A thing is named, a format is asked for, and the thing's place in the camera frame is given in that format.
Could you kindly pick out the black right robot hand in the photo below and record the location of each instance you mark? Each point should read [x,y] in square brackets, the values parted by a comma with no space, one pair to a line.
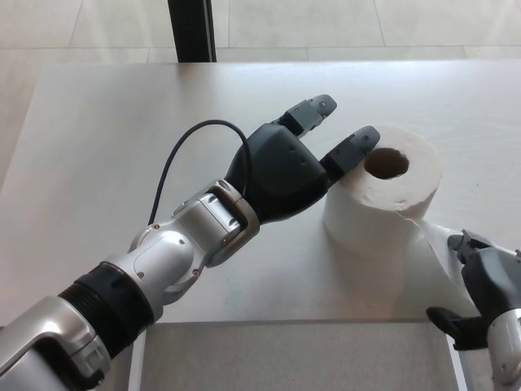
[492,281]

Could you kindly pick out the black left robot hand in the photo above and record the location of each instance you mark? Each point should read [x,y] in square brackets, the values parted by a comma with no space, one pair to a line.
[285,175]

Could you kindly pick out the white toilet paper roll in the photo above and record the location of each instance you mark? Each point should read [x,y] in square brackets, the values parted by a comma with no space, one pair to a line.
[366,220]

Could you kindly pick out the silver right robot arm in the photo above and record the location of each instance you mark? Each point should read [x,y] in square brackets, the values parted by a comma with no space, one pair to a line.
[509,350]

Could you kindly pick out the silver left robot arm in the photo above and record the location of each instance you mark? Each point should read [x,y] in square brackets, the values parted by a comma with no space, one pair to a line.
[163,256]

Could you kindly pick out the white table leg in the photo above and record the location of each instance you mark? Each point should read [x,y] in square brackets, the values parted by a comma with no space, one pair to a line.
[137,366]
[458,370]

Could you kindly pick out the black vertical post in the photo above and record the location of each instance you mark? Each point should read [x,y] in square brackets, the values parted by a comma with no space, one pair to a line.
[191,30]

